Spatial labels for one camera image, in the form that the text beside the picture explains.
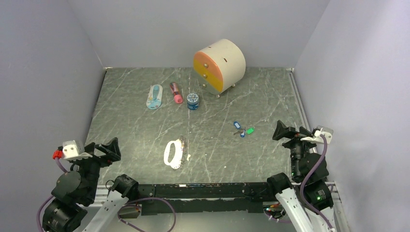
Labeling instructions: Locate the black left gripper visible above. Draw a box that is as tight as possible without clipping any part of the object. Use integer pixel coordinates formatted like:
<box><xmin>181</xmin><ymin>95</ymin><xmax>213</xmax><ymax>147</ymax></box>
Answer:
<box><xmin>72</xmin><ymin>136</ymin><xmax>120</xmax><ymax>202</ymax></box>

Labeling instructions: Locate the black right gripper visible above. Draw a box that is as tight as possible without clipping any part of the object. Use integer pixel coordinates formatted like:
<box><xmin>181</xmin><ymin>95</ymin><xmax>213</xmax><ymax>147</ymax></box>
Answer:
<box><xmin>272</xmin><ymin>119</ymin><xmax>319</xmax><ymax>178</ymax></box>

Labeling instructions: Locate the blue plastic key tag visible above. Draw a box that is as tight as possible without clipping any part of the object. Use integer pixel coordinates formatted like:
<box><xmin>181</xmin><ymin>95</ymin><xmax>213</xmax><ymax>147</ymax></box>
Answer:
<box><xmin>233</xmin><ymin>121</ymin><xmax>242</xmax><ymax>130</ymax></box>

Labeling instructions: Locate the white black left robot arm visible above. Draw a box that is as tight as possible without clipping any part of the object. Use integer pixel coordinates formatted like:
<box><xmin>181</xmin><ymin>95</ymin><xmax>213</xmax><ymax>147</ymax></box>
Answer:
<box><xmin>36</xmin><ymin>137</ymin><xmax>139</xmax><ymax>232</ymax></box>

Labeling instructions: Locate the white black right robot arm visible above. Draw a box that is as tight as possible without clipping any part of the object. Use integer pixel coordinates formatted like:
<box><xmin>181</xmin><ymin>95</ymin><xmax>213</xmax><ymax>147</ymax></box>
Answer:
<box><xmin>266</xmin><ymin>120</ymin><xmax>337</xmax><ymax>232</ymax></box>

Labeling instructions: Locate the green plastic key tag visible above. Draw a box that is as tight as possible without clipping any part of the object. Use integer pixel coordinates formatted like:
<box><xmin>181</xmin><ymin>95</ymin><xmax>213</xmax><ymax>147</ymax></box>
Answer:
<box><xmin>245</xmin><ymin>128</ymin><xmax>255</xmax><ymax>135</ymax></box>

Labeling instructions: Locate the blue key tag far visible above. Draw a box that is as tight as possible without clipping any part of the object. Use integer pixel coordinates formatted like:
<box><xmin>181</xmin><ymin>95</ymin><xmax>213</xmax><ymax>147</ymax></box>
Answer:
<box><xmin>233</xmin><ymin>128</ymin><xmax>246</xmax><ymax>138</ymax></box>

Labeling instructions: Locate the light blue oval case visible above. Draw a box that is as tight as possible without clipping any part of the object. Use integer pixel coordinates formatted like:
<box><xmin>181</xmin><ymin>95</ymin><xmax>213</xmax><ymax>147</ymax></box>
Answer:
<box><xmin>146</xmin><ymin>85</ymin><xmax>163</xmax><ymax>110</ymax></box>

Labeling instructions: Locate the pink marker tube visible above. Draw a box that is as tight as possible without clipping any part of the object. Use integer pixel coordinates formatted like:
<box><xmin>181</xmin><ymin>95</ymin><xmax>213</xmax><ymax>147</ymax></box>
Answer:
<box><xmin>170</xmin><ymin>82</ymin><xmax>183</xmax><ymax>104</ymax></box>

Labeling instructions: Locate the beige round drawer cabinet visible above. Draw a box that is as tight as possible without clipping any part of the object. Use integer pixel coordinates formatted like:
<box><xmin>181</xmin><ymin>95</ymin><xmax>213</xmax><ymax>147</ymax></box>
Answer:
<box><xmin>193</xmin><ymin>39</ymin><xmax>246</xmax><ymax>96</ymax></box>

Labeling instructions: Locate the blue round tin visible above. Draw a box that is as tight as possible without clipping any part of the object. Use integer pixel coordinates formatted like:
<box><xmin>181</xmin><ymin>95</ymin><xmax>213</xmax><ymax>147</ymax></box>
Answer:
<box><xmin>186</xmin><ymin>93</ymin><xmax>199</xmax><ymax>110</ymax></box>

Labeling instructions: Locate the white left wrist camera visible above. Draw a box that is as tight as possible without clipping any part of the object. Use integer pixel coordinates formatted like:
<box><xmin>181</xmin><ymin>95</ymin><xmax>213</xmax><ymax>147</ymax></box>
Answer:
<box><xmin>52</xmin><ymin>140</ymin><xmax>91</xmax><ymax>161</ymax></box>

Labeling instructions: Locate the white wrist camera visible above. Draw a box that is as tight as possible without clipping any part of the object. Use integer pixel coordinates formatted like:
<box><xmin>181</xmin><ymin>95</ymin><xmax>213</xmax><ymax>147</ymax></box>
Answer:
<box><xmin>52</xmin><ymin>140</ymin><xmax>91</xmax><ymax>161</ymax></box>
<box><xmin>301</xmin><ymin>126</ymin><xmax>334</xmax><ymax>145</ymax></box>

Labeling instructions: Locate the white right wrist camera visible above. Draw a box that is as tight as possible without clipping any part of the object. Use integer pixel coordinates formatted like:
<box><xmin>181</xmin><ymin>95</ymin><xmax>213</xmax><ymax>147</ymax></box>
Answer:
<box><xmin>301</xmin><ymin>126</ymin><xmax>334</xmax><ymax>145</ymax></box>

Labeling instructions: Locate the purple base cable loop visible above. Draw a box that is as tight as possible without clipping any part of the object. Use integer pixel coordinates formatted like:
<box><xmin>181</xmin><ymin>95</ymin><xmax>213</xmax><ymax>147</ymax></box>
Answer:
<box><xmin>117</xmin><ymin>197</ymin><xmax>177</xmax><ymax>232</ymax></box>

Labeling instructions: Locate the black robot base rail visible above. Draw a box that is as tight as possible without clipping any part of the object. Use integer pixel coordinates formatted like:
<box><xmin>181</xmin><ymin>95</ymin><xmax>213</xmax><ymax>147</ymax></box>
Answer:
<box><xmin>106</xmin><ymin>174</ymin><xmax>297</xmax><ymax>217</ymax></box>

